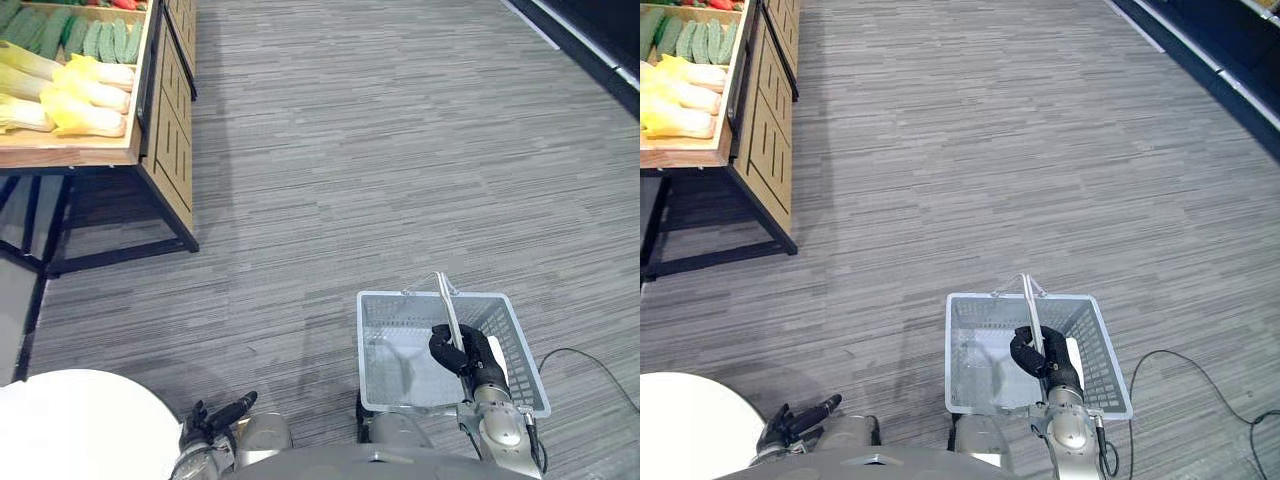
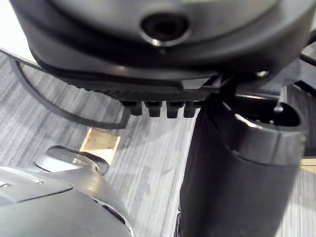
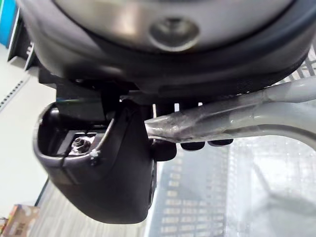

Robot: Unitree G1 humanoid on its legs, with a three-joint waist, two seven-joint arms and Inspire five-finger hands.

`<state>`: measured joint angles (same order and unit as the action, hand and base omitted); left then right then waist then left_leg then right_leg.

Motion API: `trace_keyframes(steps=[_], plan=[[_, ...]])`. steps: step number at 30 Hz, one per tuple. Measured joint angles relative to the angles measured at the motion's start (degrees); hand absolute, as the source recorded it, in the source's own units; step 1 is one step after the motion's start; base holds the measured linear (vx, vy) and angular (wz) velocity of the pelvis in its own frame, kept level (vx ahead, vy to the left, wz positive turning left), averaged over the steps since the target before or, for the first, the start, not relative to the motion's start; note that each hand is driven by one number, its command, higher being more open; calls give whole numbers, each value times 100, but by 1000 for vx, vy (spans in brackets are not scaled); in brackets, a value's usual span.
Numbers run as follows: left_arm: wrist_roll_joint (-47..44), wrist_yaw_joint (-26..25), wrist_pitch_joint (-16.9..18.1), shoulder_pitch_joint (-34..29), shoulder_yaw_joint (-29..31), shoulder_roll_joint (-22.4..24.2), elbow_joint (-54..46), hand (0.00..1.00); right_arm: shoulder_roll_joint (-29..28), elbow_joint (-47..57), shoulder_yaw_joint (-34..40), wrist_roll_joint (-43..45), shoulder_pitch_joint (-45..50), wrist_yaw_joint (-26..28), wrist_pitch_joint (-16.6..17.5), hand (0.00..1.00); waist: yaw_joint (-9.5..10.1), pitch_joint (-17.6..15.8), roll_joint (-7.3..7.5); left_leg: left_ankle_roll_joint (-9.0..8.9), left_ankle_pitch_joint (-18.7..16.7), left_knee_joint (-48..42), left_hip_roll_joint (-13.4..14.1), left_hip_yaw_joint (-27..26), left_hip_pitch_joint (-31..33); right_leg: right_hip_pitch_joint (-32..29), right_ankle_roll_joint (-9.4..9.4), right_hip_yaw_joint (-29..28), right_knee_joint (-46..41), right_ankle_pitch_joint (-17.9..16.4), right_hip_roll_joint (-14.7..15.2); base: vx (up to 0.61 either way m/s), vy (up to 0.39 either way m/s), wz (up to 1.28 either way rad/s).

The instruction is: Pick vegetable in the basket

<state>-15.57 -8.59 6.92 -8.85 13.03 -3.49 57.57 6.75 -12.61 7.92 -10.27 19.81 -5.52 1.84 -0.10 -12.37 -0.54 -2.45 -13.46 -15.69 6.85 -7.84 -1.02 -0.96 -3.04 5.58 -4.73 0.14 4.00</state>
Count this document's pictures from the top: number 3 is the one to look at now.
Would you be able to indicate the colourful printed cardboard box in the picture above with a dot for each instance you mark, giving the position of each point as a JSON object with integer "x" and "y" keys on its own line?
{"x": 18, "y": 221}

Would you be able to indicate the white perforated shelf unit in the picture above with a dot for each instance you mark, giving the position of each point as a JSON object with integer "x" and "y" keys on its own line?
{"x": 17, "y": 138}

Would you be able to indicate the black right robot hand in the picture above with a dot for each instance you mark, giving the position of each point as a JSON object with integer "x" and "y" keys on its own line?
{"x": 98, "y": 177}

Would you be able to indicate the black box with white print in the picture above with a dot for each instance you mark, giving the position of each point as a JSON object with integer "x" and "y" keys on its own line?
{"x": 23, "y": 49}

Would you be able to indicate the blue and green box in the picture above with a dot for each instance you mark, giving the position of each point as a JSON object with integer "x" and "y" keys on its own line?
{"x": 7, "y": 22}

